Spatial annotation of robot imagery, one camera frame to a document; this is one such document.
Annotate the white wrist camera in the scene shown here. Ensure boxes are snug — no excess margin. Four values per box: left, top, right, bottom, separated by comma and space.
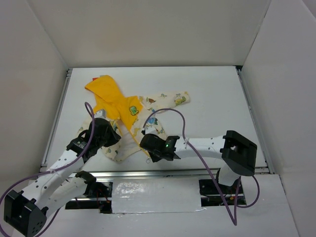
94, 109, 106, 119
141, 125, 158, 135

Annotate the aluminium front rail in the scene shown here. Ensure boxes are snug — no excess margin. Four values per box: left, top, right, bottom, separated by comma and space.
39, 165, 271, 179

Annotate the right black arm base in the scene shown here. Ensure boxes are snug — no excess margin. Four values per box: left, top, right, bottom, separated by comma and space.
199, 179, 238, 197

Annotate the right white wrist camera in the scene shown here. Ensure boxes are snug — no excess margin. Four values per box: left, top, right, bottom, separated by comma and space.
141, 125, 158, 135

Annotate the yellow hooded dinosaur print jacket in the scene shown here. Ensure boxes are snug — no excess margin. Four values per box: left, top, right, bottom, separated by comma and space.
85, 75, 190, 163

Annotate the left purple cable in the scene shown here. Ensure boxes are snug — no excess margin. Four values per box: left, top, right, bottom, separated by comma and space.
0, 101, 96, 237

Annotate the white taped cover plate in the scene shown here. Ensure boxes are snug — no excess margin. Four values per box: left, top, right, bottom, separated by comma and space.
112, 178, 203, 214

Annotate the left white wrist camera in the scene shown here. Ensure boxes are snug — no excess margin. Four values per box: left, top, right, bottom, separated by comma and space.
94, 109, 106, 119

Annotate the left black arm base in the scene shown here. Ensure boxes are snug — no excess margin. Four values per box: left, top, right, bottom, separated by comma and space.
76, 171, 113, 214

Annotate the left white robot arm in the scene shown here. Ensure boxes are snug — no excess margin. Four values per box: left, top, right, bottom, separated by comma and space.
3, 118, 121, 237

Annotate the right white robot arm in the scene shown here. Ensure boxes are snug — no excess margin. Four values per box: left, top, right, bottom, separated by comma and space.
140, 130, 257, 193

